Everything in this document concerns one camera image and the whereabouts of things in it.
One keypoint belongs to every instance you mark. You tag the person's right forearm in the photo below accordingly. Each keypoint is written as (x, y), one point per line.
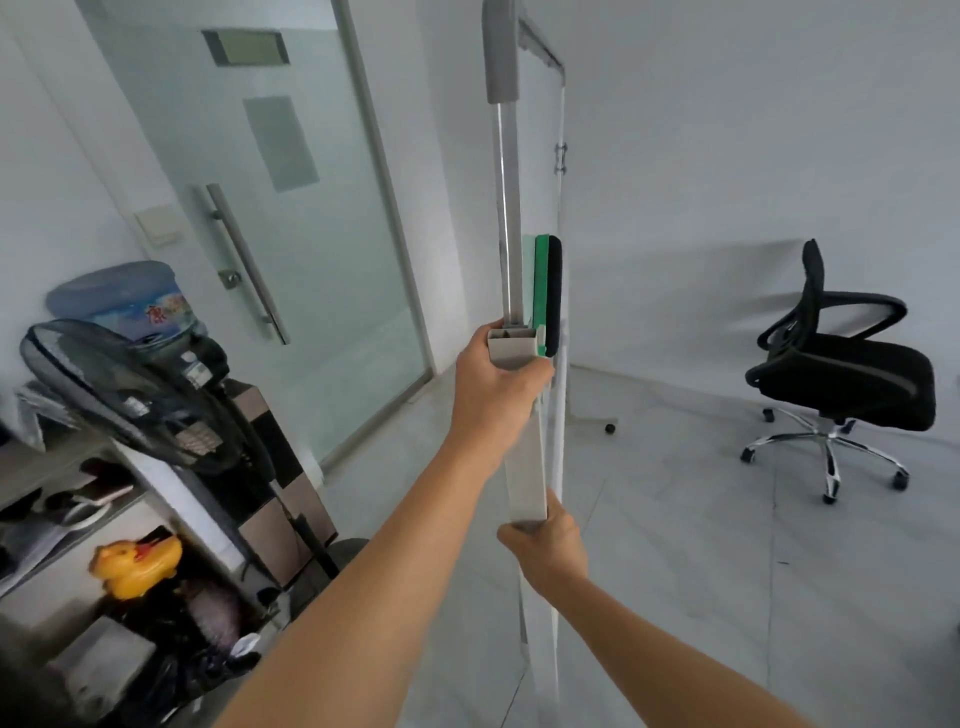
(652, 660)

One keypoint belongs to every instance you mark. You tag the person's left forearm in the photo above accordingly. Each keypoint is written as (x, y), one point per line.
(375, 592)

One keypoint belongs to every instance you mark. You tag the black standing fan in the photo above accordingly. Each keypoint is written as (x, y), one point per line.
(127, 390)

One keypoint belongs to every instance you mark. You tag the water dispenser cabinet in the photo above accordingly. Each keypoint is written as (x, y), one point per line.
(259, 442)

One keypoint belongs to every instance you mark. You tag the person's right hand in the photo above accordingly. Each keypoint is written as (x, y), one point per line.
(553, 555)

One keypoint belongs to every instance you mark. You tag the grey door sign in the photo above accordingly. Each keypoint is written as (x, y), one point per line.
(245, 48)

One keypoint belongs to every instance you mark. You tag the yellow rubber duck toy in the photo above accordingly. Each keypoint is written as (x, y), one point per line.
(135, 566)

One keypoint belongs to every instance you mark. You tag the blue water jug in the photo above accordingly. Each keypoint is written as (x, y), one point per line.
(124, 300)

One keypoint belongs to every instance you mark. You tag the green whiteboard eraser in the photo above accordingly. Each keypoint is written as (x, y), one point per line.
(552, 292)

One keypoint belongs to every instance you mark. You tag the frosted glass door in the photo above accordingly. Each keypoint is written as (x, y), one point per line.
(330, 247)

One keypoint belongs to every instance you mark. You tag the whiteboard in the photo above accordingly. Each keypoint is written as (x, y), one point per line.
(525, 465)

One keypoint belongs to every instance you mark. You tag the person's right thumb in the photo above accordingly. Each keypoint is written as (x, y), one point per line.
(511, 535)

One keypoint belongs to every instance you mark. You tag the person's left hand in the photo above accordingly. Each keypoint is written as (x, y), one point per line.
(487, 397)

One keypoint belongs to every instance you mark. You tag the white wall switch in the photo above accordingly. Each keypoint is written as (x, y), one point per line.
(158, 227)

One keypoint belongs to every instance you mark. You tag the stack of papers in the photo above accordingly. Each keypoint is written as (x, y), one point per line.
(41, 412)

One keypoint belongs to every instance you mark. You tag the person's left thumb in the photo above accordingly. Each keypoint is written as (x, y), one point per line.
(538, 375)

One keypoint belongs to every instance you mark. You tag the black bag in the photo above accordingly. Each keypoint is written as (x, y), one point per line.
(195, 637)

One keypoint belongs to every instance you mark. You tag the black mesh office chair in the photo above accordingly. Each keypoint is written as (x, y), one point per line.
(855, 367)

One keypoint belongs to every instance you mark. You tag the grey shelf unit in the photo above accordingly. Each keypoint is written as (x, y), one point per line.
(161, 487)

